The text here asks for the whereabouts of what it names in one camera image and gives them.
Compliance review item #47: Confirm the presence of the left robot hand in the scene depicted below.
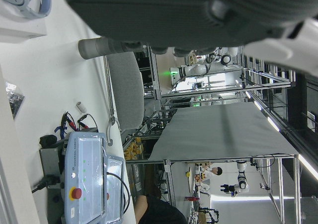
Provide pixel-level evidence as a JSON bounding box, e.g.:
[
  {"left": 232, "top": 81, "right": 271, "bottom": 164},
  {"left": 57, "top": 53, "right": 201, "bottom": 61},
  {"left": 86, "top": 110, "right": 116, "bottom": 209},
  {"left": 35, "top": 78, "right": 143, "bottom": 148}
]
[{"left": 63, "top": 0, "right": 318, "bottom": 76}]

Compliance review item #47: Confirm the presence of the grey metal box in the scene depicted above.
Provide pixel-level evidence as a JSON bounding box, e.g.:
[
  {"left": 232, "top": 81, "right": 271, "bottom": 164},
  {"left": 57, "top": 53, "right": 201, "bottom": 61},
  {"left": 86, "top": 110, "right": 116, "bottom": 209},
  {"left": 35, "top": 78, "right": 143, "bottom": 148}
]
[{"left": 39, "top": 146, "right": 68, "bottom": 190}]

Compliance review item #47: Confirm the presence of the grey fabric chair back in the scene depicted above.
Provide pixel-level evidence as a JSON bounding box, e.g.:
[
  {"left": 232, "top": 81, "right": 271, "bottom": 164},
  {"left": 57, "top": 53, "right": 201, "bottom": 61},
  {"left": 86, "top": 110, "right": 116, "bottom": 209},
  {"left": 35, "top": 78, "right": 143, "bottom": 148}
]
[{"left": 105, "top": 52, "right": 145, "bottom": 145}]

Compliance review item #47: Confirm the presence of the small white cylinder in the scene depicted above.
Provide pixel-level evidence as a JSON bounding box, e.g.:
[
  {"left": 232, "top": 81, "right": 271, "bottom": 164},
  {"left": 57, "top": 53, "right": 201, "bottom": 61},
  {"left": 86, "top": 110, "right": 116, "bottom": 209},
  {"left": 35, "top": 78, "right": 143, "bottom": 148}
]
[{"left": 76, "top": 101, "right": 87, "bottom": 114}]

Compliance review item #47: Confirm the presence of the red black clip lead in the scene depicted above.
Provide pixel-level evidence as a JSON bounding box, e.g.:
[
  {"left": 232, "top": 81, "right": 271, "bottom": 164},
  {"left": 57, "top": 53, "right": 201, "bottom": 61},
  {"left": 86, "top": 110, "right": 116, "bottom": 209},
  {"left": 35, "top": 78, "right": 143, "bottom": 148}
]
[
  {"left": 77, "top": 113, "right": 99, "bottom": 133},
  {"left": 54, "top": 111, "right": 77, "bottom": 135}
]

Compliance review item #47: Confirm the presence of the grey fabric canopy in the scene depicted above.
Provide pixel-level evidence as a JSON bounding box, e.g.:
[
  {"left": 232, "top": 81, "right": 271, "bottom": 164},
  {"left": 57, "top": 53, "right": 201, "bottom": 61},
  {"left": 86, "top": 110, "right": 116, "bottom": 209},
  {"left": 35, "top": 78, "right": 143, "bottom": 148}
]
[{"left": 149, "top": 102, "right": 299, "bottom": 163}]

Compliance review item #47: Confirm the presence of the yellow blocks pile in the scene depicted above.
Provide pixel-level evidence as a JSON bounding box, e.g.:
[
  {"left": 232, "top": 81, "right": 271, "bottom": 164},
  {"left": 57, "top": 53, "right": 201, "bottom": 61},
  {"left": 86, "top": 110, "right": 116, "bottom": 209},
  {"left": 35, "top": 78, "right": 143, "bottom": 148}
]
[{"left": 123, "top": 137, "right": 145, "bottom": 160}]

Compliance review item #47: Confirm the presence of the ceiling light strip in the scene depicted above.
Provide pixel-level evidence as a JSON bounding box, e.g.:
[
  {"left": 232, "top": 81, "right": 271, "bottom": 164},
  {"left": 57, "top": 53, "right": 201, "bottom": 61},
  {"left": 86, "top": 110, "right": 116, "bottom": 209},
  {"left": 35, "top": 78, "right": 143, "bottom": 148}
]
[{"left": 267, "top": 116, "right": 280, "bottom": 133}]

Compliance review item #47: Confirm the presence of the person in white shirt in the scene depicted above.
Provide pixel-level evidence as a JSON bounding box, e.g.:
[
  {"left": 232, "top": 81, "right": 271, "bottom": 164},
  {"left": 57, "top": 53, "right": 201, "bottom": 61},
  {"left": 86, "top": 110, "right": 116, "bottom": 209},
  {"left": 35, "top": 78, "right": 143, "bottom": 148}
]
[{"left": 198, "top": 166, "right": 223, "bottom": 196}]

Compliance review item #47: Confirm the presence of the grey teach pendant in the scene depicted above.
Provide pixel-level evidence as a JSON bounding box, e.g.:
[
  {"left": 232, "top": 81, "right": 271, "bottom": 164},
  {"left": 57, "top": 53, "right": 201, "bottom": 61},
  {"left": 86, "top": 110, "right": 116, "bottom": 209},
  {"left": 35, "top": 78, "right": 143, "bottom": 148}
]
[{"left": 61, "top": 131, "right": 125, "bottom": 224}]

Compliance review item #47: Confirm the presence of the black adapter block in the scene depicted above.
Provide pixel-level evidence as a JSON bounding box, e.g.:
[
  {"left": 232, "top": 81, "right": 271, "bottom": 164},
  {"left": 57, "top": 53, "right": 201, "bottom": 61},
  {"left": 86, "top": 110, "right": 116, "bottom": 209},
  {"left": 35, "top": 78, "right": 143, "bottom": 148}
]
[{"left": 39, "top": 134, "right": 58, "bottom": 149}]

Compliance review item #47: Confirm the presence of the bag of black screws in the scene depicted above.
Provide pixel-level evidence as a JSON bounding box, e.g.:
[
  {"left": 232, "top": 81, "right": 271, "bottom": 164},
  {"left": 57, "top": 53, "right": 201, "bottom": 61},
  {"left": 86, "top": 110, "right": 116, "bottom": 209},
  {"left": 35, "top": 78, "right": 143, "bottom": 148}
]
[{"left": 4, "top": 81, "right": 25, "bottom": 120}]

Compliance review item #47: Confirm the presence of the white vent grille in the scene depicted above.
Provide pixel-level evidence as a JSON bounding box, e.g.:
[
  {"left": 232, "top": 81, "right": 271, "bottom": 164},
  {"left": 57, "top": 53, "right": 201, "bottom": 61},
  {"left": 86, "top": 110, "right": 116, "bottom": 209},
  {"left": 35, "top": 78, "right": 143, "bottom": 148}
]
[{"left": 307, "top": 111, "right": 316, "bottom": 133}]

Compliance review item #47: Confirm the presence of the white robot with black gripper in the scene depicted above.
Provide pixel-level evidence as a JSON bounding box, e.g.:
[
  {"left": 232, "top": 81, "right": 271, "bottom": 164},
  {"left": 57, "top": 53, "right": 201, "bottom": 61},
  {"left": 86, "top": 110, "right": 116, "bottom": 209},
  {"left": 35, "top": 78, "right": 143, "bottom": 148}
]
[{"left": 220, "top": 160, "right": 250, "bottom": 197}]

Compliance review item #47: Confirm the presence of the person in black shirt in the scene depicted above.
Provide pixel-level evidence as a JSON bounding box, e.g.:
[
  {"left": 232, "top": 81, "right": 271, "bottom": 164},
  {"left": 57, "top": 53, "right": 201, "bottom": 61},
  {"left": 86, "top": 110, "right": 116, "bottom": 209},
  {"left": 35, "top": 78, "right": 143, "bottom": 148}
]
[{"left": 135, "top": 194, "right": 187, "bottom": 224}]

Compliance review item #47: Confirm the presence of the black pendant cable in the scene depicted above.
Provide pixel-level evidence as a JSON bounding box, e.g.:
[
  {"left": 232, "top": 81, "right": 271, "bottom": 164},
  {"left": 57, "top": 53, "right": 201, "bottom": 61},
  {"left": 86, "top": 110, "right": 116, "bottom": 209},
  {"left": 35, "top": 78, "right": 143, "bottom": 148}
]
[{"left": 106, "top": 171, "right": 131, "bottom": 214}]

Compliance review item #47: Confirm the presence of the black power plug cable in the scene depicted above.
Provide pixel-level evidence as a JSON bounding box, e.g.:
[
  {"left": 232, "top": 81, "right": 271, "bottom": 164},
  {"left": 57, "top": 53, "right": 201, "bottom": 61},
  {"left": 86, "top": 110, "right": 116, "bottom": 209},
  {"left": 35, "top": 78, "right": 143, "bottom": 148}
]
[{"left": 31, "top": 174, "right": 62, "bottom": 194}]

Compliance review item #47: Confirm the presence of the large aluminium scaffold frame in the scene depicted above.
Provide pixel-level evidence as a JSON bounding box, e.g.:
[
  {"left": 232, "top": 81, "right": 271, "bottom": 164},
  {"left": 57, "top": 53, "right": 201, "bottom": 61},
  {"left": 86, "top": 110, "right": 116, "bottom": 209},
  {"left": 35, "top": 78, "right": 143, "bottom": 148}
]
[{"left": 104, "top": 45, "right": 308, "bottom": 224}]

